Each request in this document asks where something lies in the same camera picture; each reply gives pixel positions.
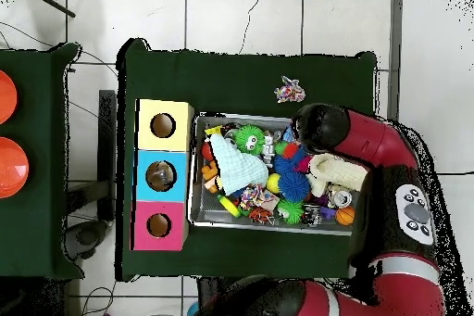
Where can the mint green waffle cloth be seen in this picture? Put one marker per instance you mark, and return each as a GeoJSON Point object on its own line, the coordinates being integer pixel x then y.
{"type": "Point", "coordinates": [237, 164]}

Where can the orange striped tiger toy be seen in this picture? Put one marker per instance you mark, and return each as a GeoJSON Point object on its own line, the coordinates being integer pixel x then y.
{"type": "Point", "coordinates": [261, 216]}

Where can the cream waffle cloth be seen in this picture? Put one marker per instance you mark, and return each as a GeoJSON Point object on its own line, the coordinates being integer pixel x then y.
{"type": "Point", "coordinates": [337, 171]}

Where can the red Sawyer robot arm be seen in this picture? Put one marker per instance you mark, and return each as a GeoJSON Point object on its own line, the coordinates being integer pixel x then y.
{"type": "Point", "coordinates": [370, 138]}

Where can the wooden box with three holes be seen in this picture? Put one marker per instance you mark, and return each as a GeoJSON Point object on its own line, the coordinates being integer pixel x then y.
{"type": "Point", "coordinates": [145, 182]}

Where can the green fuzzy toy with eyes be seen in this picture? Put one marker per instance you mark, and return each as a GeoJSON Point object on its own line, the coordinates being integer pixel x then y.
{"type": "Point", "coordinates": [249, 138]}

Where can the red ball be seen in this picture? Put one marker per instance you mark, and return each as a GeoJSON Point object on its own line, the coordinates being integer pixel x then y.
{"type": "Point", "coordinates": [207, 151]}

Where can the grey robot toy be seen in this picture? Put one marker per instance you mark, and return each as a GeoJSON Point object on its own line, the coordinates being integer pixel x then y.
{"type": "Point", "coordinates": [268, 149]}

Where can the orange plastic building block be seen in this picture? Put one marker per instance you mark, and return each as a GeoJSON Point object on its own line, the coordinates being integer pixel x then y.
{"type": "Point", "coordinates": [211, 176]}

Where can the yellow cheese wedge toy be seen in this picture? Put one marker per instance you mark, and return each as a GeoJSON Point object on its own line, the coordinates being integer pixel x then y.
{"type": "Point", "coordinates": [212, 132]}

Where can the yellow ball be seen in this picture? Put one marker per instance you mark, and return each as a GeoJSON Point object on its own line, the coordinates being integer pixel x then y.
{"type": "Point", "coordinates": [273, 183]}

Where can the blue spiky ball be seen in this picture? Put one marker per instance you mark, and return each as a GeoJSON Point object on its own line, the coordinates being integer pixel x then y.
{"type": "Point", "coordinates": [295, 185]}

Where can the crushed silver can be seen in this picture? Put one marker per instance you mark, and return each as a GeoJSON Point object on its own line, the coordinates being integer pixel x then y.
{"type": "Point", "coordinates": [341, 197]}

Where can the small orange basketball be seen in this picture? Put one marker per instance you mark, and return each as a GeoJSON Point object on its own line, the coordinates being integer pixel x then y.
{"type": "Point", "coordinates": [345, 215]}

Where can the side table with green cloth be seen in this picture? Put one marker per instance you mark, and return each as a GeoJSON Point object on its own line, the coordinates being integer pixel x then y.
{"type": "Point", "coordinates": [37, 212]}

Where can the orange bowl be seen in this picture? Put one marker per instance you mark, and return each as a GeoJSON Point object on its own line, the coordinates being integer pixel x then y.
{"type": "Point", "coordinates": [11, 168]}
{"type": "Point", "coordinates": [6, 97]}

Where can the black rod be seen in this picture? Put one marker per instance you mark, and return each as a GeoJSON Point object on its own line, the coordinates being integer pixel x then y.
{"type": "Point", "coordinates": [48, 1]}

